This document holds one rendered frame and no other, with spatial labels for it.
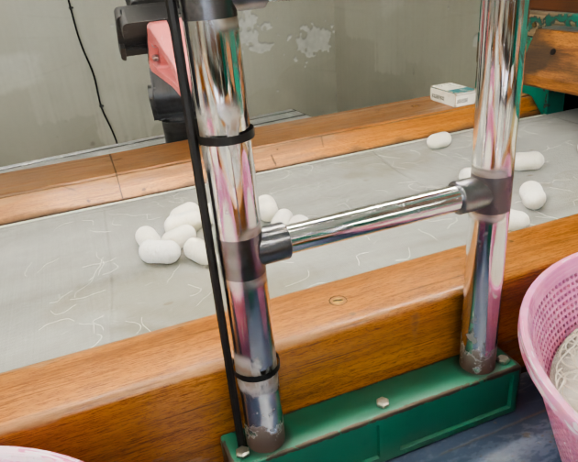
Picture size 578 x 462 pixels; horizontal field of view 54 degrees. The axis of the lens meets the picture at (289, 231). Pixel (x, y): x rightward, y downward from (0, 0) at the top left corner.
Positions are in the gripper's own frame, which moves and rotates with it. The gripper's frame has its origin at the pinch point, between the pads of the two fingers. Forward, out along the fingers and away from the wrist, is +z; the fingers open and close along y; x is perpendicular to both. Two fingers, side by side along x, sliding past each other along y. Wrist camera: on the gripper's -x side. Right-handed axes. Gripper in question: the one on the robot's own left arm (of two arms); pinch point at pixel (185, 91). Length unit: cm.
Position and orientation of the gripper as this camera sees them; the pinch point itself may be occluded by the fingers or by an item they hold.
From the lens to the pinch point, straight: 61.0
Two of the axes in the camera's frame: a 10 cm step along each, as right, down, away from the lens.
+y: 9.3, -2.3, 2.9
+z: 3.3, 8.7, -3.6
